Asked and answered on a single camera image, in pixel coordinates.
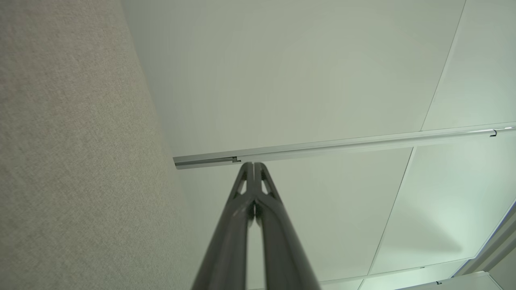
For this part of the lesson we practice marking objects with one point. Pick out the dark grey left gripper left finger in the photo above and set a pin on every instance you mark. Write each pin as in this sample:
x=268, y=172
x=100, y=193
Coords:
x=229, y=249

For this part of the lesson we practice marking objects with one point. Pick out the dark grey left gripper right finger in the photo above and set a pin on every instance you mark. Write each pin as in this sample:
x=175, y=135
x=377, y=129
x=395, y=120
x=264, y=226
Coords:
x=282, y=249

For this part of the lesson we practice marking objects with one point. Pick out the grey vertical metal post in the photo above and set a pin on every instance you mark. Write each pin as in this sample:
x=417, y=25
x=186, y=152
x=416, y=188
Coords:
x=322, y=146

